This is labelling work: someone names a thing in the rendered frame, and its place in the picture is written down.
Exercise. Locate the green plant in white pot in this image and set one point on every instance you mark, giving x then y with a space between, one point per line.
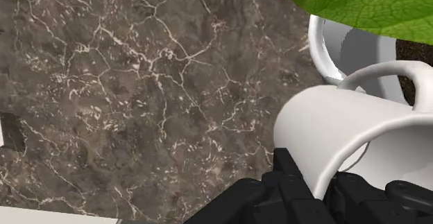
372 3

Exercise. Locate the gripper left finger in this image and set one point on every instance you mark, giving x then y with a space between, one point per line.
287 169

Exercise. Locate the white mug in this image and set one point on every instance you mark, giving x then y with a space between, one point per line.
338 122

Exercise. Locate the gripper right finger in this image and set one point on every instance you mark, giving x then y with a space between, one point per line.
368 203

